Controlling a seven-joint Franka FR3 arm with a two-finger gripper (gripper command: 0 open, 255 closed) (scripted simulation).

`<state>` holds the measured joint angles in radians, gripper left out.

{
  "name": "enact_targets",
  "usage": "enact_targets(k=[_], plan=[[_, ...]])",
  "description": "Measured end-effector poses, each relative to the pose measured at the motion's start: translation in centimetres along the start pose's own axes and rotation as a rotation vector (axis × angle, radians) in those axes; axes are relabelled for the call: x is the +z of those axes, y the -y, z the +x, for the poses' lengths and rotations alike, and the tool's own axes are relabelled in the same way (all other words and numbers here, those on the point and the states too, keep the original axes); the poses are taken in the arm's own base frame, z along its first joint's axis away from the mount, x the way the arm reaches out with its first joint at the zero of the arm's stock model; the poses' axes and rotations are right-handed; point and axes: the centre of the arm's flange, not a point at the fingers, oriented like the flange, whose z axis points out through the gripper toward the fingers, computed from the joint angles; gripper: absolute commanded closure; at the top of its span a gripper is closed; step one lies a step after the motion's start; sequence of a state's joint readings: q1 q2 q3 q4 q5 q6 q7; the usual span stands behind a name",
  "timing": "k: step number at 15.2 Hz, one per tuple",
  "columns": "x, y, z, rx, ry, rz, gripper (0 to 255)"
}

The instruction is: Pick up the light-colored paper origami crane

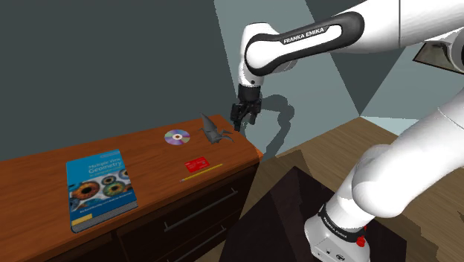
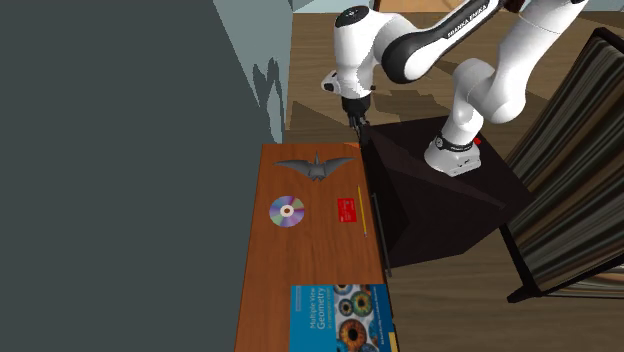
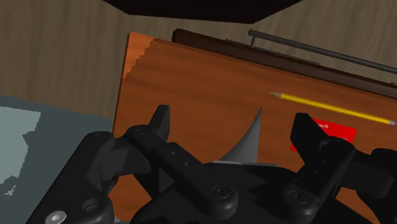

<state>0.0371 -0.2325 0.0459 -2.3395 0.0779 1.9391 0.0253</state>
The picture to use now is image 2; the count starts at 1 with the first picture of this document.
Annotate yellow pencil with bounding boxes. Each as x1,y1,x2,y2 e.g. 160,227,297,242
356,184,369,239

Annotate striped furniture with black frame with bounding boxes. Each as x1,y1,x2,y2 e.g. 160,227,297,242
496,26,624,304

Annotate dark robot stand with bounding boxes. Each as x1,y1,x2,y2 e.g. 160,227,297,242
359,115,538,270

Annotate blue book with eyes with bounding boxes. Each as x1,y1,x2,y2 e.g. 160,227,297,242
289,283,399,352

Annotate red card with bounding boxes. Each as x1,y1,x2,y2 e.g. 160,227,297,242
336,196,359,224

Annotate brown wooden desk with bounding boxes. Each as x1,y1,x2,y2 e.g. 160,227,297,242
233,141,400,352

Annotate shiny compact disc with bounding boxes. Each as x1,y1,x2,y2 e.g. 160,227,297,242
268,194,306,229

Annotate grey bat figure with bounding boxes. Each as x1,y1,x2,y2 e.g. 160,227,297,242
272,150,358,183

